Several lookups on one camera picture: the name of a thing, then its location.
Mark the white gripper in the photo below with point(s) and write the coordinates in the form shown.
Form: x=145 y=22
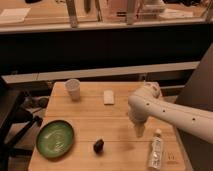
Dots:
x=139 y=129

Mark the white eraser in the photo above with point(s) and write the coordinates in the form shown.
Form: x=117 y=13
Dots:
x=108 y=97

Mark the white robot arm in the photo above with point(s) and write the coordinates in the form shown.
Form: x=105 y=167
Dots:
x=145 y=102

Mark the clear plastic bottle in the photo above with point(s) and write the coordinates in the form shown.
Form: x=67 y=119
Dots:
x=156 y=151

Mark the dark small object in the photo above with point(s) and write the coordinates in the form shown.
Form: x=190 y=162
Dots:
x=98 y=146

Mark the white paper cup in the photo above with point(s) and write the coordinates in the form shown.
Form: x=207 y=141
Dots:
x=73 y=88

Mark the green plate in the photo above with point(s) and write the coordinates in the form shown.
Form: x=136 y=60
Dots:
x=55 y=139

